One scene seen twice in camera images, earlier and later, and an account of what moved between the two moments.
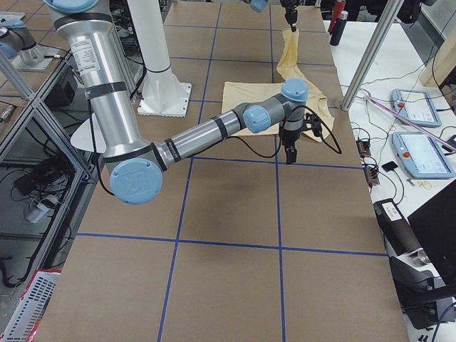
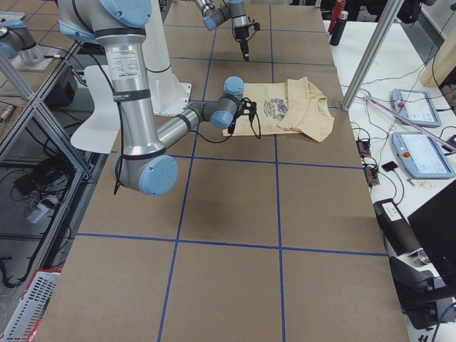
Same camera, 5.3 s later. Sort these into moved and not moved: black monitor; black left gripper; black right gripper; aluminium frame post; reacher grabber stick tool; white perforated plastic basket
Moved: black right gripper; black left gripper
Not moved: aluminium frame post; black monitor; white perforated plastic basket; reacher grabber stick tool
